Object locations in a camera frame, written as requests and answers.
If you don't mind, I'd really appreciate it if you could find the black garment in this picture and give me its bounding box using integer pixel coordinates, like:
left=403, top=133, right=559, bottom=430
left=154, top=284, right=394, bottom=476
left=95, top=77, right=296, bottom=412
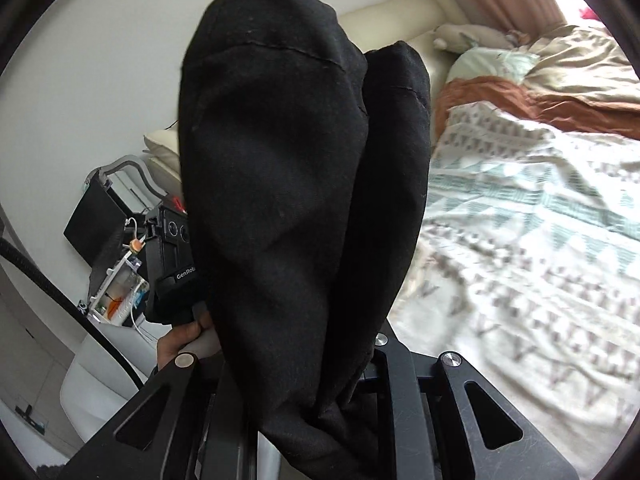
left=179, top=0, right=431, bottom=479

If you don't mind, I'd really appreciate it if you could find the person's left hand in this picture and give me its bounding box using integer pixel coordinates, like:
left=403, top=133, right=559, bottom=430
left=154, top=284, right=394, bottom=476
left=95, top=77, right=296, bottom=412
left=156, top=312, right=221, bottom=370

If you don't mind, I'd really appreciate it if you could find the cluttered bedside shelf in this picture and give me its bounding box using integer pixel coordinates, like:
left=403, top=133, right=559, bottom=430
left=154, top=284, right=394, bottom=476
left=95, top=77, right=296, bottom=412
left=64, top=155, right=167, bottom=326

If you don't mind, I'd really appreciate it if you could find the white green patterned blanket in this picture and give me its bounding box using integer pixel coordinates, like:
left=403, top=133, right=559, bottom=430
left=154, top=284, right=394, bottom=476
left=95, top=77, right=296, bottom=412
left=390, top=101, right=639, bottom=479

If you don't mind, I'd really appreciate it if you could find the pale green pillow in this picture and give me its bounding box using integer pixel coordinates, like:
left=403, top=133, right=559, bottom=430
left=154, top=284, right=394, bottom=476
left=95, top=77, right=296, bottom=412
left=446, top=47, right=540, bottom=84

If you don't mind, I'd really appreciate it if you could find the cream padded headboard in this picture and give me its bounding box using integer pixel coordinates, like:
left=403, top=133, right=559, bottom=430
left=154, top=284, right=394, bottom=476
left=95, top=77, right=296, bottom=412
left=143, top=0, right=470, bottom=196

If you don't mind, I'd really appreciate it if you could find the beige brown duvet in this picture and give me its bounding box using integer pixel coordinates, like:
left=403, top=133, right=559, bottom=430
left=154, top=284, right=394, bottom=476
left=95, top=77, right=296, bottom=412
left=434, top=25, right=639, bottom=140

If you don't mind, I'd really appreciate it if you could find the red cloth by window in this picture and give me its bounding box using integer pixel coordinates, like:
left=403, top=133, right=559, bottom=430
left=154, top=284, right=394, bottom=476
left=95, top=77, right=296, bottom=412
left=579, top=6, right=601, bottom=22

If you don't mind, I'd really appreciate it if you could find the black cable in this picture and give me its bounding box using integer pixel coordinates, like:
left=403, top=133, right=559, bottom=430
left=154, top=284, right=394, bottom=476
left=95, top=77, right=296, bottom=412
left=0, top=236, right=147, bottom=391

